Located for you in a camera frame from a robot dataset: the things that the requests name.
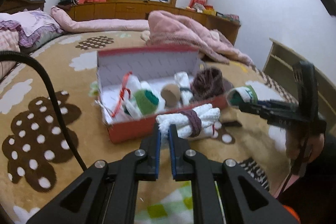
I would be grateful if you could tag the maroon knitted sock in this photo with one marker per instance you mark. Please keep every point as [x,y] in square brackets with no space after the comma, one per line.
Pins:
[208,83]

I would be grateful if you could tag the white rolled sock in box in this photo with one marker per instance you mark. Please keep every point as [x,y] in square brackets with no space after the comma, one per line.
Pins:
[182,81]

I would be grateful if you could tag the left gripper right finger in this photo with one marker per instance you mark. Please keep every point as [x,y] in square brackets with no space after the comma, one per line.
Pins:
[223,192]

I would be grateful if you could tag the purple frilled pillow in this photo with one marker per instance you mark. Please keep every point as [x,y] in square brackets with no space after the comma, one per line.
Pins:
[35,26]

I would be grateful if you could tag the white sock red stripe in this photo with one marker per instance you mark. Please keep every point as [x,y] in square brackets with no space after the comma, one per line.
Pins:
[209,132]

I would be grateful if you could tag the white ribbed sock bundle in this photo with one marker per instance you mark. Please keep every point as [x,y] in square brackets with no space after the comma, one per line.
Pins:
[189,123]

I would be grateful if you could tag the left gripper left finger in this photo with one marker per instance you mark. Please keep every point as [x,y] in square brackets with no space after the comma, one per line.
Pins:
[105,192]

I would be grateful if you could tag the tan rolled sock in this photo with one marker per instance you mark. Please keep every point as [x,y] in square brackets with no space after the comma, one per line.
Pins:
[171,94]

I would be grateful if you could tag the pink checked cartoon pillow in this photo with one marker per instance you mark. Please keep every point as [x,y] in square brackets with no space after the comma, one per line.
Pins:
[9,41]

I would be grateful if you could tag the right hand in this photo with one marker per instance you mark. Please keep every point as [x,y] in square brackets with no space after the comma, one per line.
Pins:
[294,145]

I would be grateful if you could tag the long wooden cabinet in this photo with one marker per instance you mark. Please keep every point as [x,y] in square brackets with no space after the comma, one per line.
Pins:
[132,9]

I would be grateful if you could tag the light wooden shelf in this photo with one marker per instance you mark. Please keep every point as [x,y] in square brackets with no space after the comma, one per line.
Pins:
[282,64]

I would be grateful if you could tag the colourful items on cabinet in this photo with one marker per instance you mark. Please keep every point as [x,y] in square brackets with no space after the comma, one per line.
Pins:
[209,10]

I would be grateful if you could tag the dark wooden headboard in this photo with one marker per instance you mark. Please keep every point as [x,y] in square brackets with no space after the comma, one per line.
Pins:
[14,6]

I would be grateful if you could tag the green white sock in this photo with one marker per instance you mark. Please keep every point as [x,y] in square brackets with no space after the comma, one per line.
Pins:
[243,94]
[144,100]

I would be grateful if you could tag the red white cardboard box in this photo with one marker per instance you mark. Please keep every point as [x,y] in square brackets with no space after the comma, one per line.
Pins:
[121,72]

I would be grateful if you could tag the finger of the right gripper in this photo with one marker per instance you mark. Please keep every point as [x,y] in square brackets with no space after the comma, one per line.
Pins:
[275,117]
[274,104]

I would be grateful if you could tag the pink fluffy blanket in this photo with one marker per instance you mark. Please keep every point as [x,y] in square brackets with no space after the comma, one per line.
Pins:
[167,28]

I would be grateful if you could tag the pink rolled quilt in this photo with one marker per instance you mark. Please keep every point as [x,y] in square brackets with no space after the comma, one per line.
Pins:
[96,25]

